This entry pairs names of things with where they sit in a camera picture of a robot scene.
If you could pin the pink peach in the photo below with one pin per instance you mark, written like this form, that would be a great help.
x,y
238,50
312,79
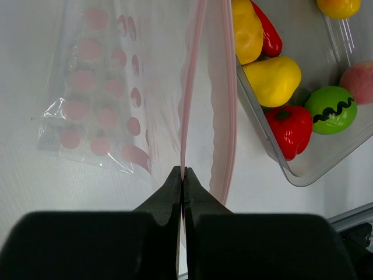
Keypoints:
x,y
357,79

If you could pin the clear zip top bag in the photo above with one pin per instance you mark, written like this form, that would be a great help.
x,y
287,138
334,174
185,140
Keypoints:
x,y
143,86

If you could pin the green toy watermelon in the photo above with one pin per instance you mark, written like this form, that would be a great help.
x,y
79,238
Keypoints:
x,y
333,109

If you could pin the aluminium mounting rail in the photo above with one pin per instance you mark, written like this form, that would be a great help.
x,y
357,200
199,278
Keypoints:
x,y
352,218

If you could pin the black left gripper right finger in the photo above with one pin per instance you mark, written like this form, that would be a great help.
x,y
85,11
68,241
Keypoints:
x,y
224,245

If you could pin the clear plastic food bin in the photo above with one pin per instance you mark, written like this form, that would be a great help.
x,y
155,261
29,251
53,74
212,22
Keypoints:
x,y
309,83

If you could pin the red chili pepper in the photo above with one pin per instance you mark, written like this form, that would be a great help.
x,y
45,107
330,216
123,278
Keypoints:
x,y
272,43

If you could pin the red bell pepper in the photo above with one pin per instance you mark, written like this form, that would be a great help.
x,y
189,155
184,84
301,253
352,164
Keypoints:
x,y
292,128

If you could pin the yellow bell pepper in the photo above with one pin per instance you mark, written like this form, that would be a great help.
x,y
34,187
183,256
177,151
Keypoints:
x,y
274,80

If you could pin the orange tangerine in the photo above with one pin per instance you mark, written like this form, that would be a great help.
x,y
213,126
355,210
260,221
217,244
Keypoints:
x,y
246,32

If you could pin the orange yellow mango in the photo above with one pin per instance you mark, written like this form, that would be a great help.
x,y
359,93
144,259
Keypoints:
x,y
339,9

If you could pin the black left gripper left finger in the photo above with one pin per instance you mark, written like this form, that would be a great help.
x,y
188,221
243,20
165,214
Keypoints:
x,y
138,244

